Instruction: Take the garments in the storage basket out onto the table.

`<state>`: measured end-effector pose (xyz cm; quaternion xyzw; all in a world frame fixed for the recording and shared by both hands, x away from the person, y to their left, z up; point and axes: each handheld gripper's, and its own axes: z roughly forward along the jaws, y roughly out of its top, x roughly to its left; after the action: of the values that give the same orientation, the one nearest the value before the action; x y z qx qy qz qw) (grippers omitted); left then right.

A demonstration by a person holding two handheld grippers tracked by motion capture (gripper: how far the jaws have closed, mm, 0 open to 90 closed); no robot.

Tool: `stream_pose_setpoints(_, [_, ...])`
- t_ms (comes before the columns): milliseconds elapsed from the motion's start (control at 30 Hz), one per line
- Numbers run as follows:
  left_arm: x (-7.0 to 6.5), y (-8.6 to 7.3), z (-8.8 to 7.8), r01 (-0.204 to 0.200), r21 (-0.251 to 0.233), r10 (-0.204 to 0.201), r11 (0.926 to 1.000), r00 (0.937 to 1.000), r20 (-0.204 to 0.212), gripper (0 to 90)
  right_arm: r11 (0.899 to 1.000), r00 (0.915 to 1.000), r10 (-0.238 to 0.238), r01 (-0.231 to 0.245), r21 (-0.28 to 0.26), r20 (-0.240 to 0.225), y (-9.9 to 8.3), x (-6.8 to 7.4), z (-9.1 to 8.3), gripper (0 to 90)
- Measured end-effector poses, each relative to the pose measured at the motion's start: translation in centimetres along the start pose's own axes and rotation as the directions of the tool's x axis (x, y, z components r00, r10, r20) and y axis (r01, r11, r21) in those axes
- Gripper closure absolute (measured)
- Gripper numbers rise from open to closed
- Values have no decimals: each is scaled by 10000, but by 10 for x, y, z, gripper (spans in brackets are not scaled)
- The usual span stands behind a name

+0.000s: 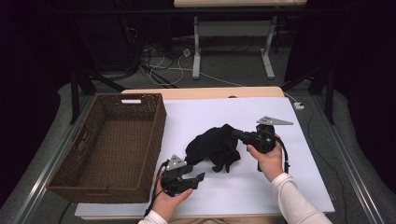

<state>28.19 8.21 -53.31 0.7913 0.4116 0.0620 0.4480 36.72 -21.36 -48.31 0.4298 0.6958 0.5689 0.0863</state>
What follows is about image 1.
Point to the light wooden table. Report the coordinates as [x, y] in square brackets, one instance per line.
[202, 92]

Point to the black horizontal metal bar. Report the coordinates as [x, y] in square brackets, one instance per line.
[124, 11]

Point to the person's left hand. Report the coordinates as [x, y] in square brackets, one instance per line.
[169, 205]

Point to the black sleeveless shirt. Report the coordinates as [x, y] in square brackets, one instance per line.
[211, 146]

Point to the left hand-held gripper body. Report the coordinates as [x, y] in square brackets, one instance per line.
[176, 163]

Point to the desk with white legs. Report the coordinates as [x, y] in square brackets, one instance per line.
[233, 29]

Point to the aluminium floor rail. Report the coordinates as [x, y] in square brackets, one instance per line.
[63, 146]
[344, 155]

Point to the small white plug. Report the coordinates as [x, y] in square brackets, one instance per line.
[186, 52]

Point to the white table board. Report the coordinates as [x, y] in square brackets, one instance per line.
[224, 193]

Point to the dark curtain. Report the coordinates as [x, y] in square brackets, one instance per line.
[28, 93]
[370, 93]

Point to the person's right hand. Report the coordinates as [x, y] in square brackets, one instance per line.
[271, 161]

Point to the black metal stand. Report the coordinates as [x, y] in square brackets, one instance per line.
[329, 99]
[74, 99]

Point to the white power adapter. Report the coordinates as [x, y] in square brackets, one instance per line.
[299, 106]

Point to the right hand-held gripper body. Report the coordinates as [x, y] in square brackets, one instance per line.
[263, 141]

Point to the brown wicker basket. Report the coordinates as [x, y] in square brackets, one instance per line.
[124, 137]

